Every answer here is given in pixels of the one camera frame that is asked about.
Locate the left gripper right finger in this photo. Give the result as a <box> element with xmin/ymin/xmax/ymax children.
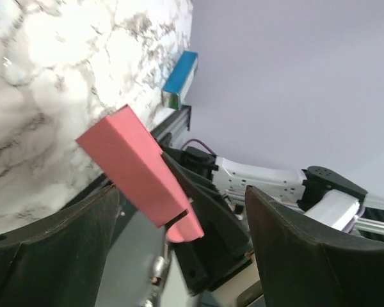
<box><xmin>245</xmin><ymin>186</ymin><xmax>384</xmax><ymax>307</ymax></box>

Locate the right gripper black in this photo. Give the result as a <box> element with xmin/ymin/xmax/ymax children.
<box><xmin>162</xmin><ymin>152</ymin><xmax>253</xmax><ymax>296</ymax></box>

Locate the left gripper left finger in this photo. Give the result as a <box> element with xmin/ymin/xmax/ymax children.
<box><xmin>0</xmin><ymin>185</ymin><xmax>120</xmax><ymax>306</ymax></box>

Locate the pink paper box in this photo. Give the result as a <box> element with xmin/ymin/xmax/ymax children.
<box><xmin>77</xmin><ymin>106</ymin><xmax>204</xmax><ymax>243</ymax></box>

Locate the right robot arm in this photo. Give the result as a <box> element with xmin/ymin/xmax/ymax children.
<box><xmin>163</xmin><ymin>147</ymin><xmax>368</xmax><ymax>295</ymax></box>

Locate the teal card package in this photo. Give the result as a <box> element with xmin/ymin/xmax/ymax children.
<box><xmin>161</xmin><ymin>51</ymin><xmax>198</xmax><ymax>110</ymax></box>

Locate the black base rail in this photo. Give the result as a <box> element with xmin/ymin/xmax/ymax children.
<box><xmin>61</xmin><ymin>173</ymin><xmax>111</xmax><ymax>210</ymax></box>

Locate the aluminium frame rail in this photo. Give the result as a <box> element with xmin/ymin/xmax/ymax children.
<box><xmin>150</xmin><ymin>106</ymin><xmax>191</xmax><ymax>147</ymax></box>

